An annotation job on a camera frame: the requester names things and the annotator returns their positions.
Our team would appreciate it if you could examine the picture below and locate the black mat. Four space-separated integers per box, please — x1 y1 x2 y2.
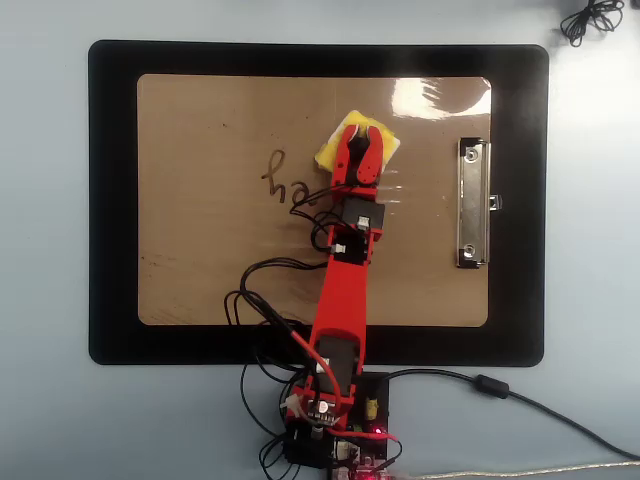
87 39 551 368

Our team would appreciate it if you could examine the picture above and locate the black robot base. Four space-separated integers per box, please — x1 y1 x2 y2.
286 370 392 472

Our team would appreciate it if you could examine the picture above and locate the brown clipboard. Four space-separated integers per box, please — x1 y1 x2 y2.
136 73 493 329

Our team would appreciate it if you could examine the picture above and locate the metal clipboard clip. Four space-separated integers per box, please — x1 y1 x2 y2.
454 136 504 270

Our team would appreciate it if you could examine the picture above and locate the black power cable with ferrite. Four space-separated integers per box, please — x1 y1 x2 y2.
383 368 640 462

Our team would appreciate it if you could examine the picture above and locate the robot control circuit board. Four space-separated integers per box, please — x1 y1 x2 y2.
327 423 401 480

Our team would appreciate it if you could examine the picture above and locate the silver USB cable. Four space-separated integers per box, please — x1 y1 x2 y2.
393 461 640 480

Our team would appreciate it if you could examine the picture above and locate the coiled thin black cable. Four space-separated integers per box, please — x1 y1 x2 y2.
559 0 627 49

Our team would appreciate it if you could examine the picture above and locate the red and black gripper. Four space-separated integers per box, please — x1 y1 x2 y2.
329 124 390 237

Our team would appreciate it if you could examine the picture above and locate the black servo cable bundle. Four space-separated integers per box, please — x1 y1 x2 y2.
222 183 354 374

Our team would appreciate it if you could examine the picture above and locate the yellow and white sponge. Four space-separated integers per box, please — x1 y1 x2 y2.
313 109 403 174

